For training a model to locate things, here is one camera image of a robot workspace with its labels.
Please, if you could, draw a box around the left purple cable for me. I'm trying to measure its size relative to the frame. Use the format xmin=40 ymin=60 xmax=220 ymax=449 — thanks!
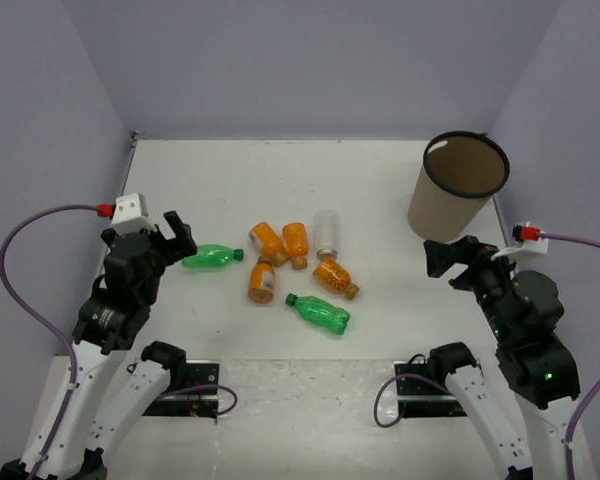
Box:
xmin=0 ymin=203 xmax=101 ymax=480

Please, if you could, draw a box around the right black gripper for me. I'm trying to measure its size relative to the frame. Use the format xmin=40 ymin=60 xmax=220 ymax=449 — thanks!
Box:
xmin=423 ymin=231 xmax=527 ymax=340

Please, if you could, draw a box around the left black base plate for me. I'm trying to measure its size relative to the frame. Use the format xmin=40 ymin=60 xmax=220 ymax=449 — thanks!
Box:
xmin=143 ymin=360 xmax=220 ymax=419

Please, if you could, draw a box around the green bottle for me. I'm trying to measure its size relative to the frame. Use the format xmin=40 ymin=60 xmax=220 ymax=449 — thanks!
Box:
xmin=285 ymin=293 xmax=351 ymax=335
xmin=181 ymin=244 xmax=244 ymax=270

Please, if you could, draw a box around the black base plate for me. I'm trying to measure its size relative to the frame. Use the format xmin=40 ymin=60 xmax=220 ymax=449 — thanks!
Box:
xmin=143 ymin=360 xmax=220 ymax=419
xmin=396 ymin=379 xmax=466 ymax=419

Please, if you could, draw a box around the brown cardboard bin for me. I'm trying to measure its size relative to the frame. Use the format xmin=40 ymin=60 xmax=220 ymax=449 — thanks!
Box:
xmin=407 ymin=130 xmax=511 ymax=242

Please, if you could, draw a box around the orange bottle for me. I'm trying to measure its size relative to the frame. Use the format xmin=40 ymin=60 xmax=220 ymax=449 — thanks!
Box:
xmin=282 ymin=222 xmax=309 ymax=270
xmin=313 ymin=258 xmax=360 ymax=300
xmin=249 ymin=222 xmax=288 ymax=267
xmin=247 ymin=255 xmax=275 ymax=304

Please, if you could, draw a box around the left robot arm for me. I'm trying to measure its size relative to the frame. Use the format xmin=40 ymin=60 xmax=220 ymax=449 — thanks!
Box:
xmin=0 ymin=204 xmax=197 ymax=479

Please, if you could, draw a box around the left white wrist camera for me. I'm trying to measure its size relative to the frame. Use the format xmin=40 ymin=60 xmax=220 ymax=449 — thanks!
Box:
xmin=111 ymin=193 xmax=156 ymax=236

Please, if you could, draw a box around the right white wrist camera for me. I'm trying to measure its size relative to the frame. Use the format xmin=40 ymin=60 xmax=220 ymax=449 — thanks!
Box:
xmin=491 ymin=222 xmax=549 ymax=262

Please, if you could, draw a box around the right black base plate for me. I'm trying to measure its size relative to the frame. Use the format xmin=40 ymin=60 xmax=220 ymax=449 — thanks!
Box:
xmin=396 ymin=379 xmax=466 ymax=419

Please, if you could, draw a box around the white bottle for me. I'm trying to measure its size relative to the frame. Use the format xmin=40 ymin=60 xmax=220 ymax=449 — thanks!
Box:
xmin=313 ymin=210 xmax=340 ymax=261

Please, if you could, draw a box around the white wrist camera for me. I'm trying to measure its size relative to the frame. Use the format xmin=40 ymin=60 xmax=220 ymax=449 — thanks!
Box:
xmin=491 ymin=222 xmax=549 ymax=262
xmin=111 ymin=193 xmax=156 ymax=236

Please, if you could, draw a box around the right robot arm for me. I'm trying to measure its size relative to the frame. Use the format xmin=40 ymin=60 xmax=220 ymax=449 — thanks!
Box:
xmin=424 ymin=236 xmax=580 ymax=420

